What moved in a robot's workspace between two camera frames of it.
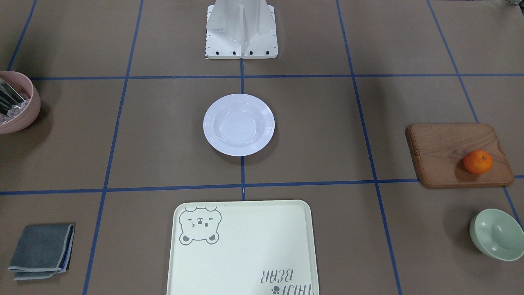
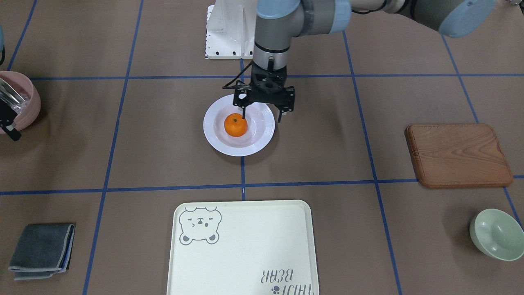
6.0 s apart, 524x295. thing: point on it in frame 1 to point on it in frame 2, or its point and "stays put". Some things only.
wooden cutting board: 458,155 stays put
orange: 477,162 to 235,125
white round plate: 236,124 stays put
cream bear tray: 243,247 stays put
